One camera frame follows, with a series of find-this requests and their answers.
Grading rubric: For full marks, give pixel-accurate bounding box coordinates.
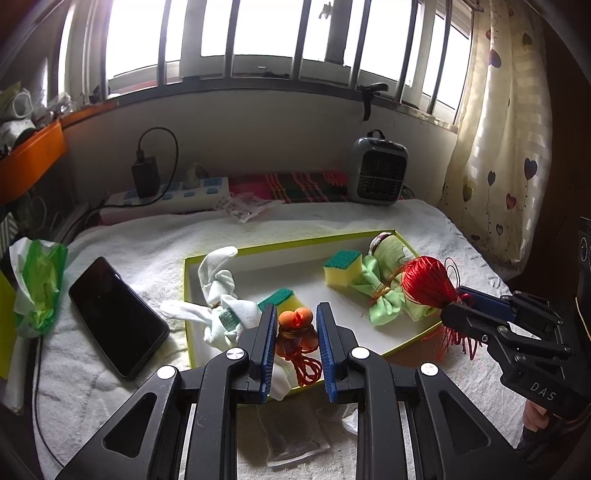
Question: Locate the green striped box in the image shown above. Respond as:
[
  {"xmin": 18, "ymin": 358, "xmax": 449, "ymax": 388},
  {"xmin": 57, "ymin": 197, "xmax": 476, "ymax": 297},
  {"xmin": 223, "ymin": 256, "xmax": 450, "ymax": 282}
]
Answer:
[{"xmin": 0, "ymin": 217, "xmax": 20, "ymax": 380}]

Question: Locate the white sock bundle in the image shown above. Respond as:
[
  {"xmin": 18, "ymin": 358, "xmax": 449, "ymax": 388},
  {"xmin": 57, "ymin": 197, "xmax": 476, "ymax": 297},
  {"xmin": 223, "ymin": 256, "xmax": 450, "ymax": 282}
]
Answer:
[
  {"xmin": 269, "ymin": 361, "xmax": 296, "ymax": 402},
  {"xmin": 161, "ymin": 295, "xmax": 262, "ymax": 347},
  {"xmin": 198, "ymin": 246, "xmax": 240, "ymax": 308}
]

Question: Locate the black phone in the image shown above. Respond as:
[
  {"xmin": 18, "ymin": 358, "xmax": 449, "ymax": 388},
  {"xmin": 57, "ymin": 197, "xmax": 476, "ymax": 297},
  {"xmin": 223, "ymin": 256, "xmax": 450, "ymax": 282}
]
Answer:
[{"xmin": 69, "ymin": 256, "xmax": 171, "ymax": 380}]

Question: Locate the orange shelf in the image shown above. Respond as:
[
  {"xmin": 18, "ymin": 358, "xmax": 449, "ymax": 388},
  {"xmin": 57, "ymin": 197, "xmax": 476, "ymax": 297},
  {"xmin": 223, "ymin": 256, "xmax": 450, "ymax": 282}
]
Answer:
[{"xmin": 0, "ymin": 121, "xmax": 65, "ymax": 204}]

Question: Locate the black charging cable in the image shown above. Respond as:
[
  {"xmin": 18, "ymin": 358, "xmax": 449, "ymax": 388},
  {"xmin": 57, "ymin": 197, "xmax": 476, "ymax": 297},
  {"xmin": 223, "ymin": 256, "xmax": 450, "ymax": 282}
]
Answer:
[{"xmin": 34, "ymin": 339, "xmax": 65, "ymax": 467}]

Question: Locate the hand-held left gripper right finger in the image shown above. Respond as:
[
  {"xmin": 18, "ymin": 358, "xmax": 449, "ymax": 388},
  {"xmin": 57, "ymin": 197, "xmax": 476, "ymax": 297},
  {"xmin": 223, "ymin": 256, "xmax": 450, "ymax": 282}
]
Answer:
[{"xmin": 316, "ymin": 302, "xmax": 539, "ymax": 480}]

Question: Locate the white fluffy blanket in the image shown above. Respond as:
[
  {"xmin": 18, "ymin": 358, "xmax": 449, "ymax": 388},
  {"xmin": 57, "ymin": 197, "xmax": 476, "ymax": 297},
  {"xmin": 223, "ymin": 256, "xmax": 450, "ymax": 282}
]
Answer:
[{"xmin": 34, "ymin": 198, "xmax": 522, "ymax": 480}]

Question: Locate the heart print curtain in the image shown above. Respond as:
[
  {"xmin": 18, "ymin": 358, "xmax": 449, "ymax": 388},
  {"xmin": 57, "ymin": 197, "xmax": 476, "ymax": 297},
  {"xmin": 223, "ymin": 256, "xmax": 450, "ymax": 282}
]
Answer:
[{"xmin": 436, "ymin": 0, "xmax": 555, "ymax": 278}]

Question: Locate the white blue power strip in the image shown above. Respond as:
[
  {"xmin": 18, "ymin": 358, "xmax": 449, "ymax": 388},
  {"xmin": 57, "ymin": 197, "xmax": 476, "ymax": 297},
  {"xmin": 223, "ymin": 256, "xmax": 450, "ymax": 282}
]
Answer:
[{"xmin": 99, "ymin": 176, "xmax": 230, "ymax": 222}]

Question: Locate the red plaid cloth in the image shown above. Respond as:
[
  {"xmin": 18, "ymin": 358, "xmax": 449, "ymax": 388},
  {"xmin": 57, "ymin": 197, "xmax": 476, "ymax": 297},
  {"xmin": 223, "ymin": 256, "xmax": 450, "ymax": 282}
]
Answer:
[{"xmin": 228, "ymin": 170, "xmax": 356, "ymax": 204}]

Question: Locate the rolled green towel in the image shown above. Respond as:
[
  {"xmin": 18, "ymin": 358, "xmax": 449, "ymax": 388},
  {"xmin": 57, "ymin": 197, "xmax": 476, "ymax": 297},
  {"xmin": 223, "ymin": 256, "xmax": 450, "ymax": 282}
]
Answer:
[{"xmin": 368, "ymin": 233, "xmax": 439, "ymax": 320}]

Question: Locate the orange bead knot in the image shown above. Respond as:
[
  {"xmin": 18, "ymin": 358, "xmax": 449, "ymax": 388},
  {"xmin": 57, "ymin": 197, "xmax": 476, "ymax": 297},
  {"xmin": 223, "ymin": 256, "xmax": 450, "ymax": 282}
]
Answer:
[{"xmin": 277, "ymin": 308, "xmax": 324, "ymax": 387}]

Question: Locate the black adapter cable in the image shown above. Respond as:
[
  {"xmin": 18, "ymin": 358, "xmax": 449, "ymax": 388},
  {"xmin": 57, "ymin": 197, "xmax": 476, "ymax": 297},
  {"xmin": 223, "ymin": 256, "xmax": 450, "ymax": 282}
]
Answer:
[{"xmin": 137, "ymin": 128, "xmax": 180, "ymax": 204}]

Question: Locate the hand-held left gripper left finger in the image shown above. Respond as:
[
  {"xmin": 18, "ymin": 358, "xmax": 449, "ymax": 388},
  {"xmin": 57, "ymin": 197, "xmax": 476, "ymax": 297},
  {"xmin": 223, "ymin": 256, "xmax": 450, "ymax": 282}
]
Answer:
[{"xmin": 54, "ymin": 302, "xmax": 279, "ymax": 480}]

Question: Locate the green white plastic bag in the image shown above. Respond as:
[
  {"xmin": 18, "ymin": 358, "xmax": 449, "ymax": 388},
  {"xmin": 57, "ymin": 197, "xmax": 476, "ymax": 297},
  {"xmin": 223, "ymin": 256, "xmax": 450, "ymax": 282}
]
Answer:
[{"xmin": 9, "ymin": 237, "xmax": 69, "ymax": 340}]

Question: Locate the black window handle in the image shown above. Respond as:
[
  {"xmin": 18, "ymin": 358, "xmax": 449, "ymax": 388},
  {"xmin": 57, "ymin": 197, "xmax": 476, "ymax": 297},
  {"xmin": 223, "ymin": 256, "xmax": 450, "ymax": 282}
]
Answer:
[{"xmin": 358, "ymin": 83, "xmax": 389, "ymax": 121}]

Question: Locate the black power adapter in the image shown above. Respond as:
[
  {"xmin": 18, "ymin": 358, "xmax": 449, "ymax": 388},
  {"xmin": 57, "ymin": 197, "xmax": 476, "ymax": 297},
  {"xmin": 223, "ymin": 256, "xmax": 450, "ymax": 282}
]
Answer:
[{"xmin": 131, "ymin": 157, "xmax": 161, "ymax": 199}]

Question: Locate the grey space heater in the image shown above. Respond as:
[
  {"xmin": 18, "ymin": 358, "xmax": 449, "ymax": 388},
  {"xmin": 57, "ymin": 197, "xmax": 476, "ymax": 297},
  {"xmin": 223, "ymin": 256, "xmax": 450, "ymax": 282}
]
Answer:
[{"xmin": 346, "ymin": 130, "xmax": 409, "ymax": 204}]

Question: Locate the yellow-green cardboard box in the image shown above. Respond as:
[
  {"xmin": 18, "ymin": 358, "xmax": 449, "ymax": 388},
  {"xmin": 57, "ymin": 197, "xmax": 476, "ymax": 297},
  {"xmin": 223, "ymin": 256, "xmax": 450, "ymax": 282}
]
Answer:
[{"xmin": 183, "ymin": 228, "xmax": 445, "ymax": 398}]

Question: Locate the metal window grille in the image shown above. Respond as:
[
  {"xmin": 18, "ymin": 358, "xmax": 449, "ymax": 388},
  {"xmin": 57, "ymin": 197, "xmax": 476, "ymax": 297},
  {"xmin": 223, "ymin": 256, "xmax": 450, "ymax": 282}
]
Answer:
[{"xmin": 65, "ymin": 0, "xmax": 476, "ymax": 134}]

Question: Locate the person's right hand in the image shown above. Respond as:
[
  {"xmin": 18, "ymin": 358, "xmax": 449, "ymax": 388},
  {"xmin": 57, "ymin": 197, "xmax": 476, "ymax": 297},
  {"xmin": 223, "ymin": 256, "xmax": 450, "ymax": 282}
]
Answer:
[{"xmin": 523, "ymin": 399, "xmax": 550, "ymax": 430}]

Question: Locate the clear plastic packet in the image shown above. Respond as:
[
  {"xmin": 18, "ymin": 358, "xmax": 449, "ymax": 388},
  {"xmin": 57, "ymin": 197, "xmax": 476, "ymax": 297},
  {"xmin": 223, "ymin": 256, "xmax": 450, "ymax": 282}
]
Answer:
[{"xmin": 215, "ymin": 194, "xmax": 273, "ymax": 224}]

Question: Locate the red tassel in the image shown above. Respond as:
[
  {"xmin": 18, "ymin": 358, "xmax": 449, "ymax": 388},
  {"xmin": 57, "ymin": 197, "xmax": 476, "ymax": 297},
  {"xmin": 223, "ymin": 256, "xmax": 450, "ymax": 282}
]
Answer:
[{"xmin": 369, "ymin": 256, "xmax": 483, "ymax": 363}]

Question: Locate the green cloth bundle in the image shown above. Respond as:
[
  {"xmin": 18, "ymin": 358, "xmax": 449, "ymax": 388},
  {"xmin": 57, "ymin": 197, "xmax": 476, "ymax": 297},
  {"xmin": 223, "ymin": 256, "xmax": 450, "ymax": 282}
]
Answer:
[{"xmin": 355, "ymin": 256, "xmax": 409, "ymax": 328}]

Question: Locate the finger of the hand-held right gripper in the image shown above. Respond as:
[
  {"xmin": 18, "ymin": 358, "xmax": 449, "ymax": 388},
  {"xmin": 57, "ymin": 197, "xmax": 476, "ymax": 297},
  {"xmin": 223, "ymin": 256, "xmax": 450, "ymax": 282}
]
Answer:
[
  {"xmin": 440, "ymin": 303, "xmax": 573, "ymax": 361},
  {"xmin": 456, "ymin": 285, "xmax": 567, "ymax": 340}
]

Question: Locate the pile of crumpled bags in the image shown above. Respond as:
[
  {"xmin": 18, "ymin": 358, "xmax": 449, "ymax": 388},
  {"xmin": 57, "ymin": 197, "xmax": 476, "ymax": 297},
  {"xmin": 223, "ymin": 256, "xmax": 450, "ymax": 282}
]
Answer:
[{"xmin": 0, "ymin": 83, "xmax": 75, "ymax": 148}]

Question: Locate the clear plastic bag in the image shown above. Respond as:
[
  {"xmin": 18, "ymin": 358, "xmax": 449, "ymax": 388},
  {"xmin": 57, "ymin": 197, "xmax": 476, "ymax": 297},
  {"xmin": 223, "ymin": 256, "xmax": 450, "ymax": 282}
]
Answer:
[{"xmin": 259, "ymin": 406, "xmax": 333, "ymax": 467}]

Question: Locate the yellow sponge with green pad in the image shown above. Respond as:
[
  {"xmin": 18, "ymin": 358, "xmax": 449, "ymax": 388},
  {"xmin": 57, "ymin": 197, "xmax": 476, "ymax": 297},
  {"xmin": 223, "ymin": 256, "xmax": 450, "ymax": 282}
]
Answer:
[
  {"xmin": 323, "ymin": 250, "xmax": 363, "ymax": 289},
  {"xmin": 257, "ymin": 288, "xmax": 306, "ymax": 324}
]

